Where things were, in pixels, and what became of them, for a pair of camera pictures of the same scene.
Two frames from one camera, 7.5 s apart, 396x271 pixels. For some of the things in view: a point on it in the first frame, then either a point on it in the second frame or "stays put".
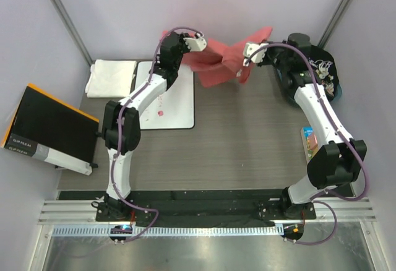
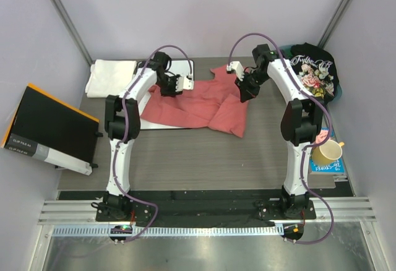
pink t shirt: [216, 63] -> [215, 103]
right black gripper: [265, 62] -> [247, 93]
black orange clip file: [44, 127] stays put
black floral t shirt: [323, 64] stays put
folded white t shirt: [111, 78] stays put
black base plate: [211, 208] stays put
